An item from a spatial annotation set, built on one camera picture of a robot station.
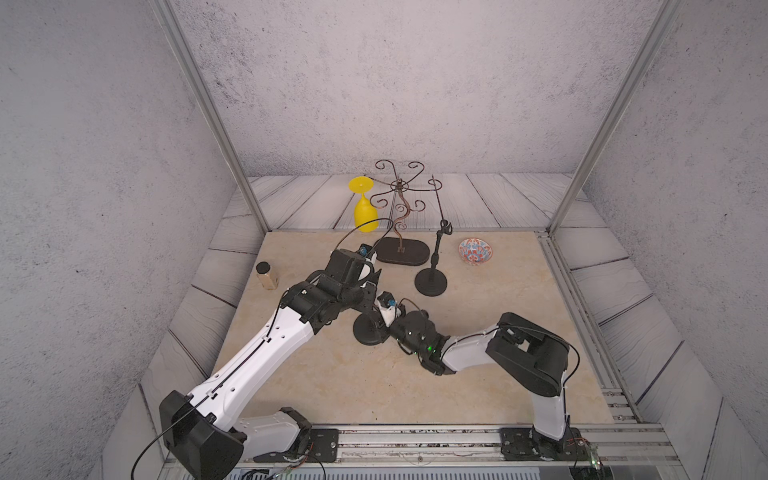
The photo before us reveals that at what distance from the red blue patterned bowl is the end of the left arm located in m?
0.59

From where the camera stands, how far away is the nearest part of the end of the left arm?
504 millimetres

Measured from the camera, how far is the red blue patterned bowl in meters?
1.13
